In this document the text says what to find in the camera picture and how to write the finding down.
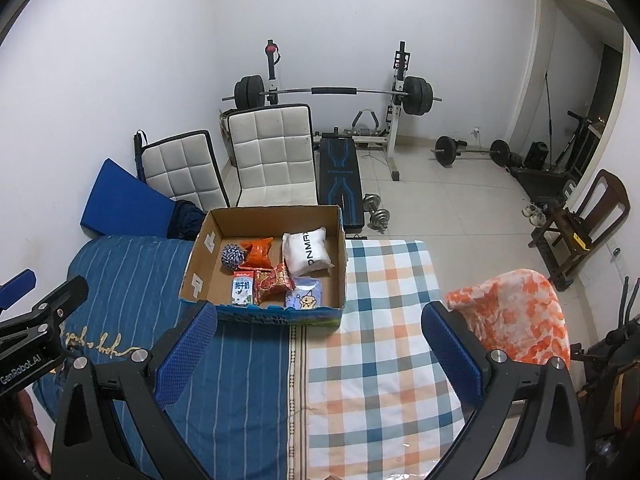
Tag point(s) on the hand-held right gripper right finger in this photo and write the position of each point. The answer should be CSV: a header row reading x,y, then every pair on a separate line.
x,y
452,352

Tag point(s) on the blue foam mat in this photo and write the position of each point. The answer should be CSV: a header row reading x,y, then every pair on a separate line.
x,y
120,200

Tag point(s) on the blue striped blanket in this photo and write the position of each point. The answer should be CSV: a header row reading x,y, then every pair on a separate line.
x,y
240,385

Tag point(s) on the dark blue cloth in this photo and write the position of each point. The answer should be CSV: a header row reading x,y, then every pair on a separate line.
x,y
185,220

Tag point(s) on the brown wooden chair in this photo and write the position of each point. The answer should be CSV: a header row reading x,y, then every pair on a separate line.
x,y
610,200

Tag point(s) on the white soft pouch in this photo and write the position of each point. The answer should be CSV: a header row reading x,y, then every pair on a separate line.
x,y
305,252

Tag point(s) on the white barbell rack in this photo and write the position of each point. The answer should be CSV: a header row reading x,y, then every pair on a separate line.
x,y
392,130

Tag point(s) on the plaid bed sheet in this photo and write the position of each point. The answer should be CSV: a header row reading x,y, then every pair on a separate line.
x,y
375,360

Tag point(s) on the black leaning pole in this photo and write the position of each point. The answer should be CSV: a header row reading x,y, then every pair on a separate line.
x,y
548,110

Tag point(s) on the yellow black tool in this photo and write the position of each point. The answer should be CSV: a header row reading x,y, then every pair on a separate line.
x,y
580,235

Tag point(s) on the blue tissue packet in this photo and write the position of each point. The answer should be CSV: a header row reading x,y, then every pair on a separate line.
x,y
305,295

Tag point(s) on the black kick scooter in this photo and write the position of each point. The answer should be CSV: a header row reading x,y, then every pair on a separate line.
x,y
577,135

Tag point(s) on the orange floral blanket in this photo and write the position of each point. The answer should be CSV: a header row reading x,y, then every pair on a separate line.
x,y
520,310

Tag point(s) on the chrome dumbbell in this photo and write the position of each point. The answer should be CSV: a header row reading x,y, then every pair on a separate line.
x,y
376,212

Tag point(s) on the small milk carton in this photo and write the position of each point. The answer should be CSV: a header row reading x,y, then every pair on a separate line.
x,y
242,287

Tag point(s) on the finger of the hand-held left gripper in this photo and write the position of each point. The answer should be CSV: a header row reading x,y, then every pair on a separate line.
x,y
55,305
17,285

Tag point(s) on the white shoe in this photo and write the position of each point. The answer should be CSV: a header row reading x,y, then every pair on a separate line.
x,y
539,217
528,211

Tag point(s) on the orange snack packet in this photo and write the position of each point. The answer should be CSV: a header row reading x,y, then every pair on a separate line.
x,y
257,252

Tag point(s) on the short barbell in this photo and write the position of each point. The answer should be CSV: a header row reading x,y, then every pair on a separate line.
x,y
470,150

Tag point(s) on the person's left hand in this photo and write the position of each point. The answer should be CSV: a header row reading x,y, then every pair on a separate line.
x,y
37,447

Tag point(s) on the black weight bench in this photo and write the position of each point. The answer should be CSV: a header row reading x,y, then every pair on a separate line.
x,y
340,170

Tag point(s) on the white padded chair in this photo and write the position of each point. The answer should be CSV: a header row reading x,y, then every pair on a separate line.
x,y
270,150
180,170

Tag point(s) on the red snack packet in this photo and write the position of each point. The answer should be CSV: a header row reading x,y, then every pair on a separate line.
x,y
270,282

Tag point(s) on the printed cardboard box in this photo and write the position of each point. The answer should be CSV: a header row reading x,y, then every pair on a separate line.
x,y
210,270

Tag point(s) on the dark folded umbrella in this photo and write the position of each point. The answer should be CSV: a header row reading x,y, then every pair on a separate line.
x,y
140,155

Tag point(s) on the long barbell with plates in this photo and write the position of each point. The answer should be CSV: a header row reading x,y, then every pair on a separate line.
x,y
332,91

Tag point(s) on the black weight plates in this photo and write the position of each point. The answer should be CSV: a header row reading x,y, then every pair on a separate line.
x,y
514,160

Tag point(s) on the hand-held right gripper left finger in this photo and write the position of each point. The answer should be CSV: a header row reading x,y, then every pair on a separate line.
x,y
192,352

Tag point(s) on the white door frame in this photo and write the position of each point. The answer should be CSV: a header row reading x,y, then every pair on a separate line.
x,y
530,60

